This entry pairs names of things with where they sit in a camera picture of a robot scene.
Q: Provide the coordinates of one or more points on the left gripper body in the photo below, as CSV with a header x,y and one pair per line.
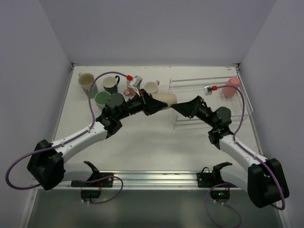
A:
x,y
145,102

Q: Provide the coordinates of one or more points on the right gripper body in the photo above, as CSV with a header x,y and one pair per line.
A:
x,y
197,107

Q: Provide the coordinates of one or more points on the orange mug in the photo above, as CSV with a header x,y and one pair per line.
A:
x,y
128,92

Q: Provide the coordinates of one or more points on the pink mug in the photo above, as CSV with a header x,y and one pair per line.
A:
x,y
152,87

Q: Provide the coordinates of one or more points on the beige cup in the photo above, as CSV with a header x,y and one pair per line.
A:
x,y
168,98

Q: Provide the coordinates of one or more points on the coral pink cup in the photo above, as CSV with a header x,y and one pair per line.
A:
x,y
229,90

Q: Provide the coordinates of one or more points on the dark green mug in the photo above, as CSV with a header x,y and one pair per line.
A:
x,y
110,84

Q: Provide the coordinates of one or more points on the light green cup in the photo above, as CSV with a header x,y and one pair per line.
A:
x,y
101,99

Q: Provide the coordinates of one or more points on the cream and mint floral mug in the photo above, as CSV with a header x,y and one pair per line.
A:
x,y
86,80

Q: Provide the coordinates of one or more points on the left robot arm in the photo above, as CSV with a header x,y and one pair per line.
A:
x,y
50,166

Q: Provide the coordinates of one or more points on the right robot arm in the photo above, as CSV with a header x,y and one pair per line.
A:
x,y
261,178

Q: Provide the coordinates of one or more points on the right black control box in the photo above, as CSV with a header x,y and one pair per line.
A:
x,y
220,195

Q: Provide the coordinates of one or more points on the black control box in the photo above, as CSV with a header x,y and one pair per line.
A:
x,y
88,195
220,195

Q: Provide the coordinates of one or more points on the left black control box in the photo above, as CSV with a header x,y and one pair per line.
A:
x,y
88,195

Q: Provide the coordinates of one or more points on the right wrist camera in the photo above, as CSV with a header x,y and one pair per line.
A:
x,y
208,90

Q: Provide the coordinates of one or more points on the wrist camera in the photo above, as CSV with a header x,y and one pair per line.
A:
x,y
208,90
136,82

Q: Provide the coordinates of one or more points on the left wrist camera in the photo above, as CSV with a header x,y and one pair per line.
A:
x,y
136,82

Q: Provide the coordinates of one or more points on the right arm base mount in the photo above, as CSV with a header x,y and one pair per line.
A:
x,y
208,179

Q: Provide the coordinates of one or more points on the aluminium mounting rail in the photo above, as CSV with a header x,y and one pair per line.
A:
x,y
152,179

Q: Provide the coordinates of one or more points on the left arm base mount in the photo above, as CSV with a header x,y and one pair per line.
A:
x,y
95,179

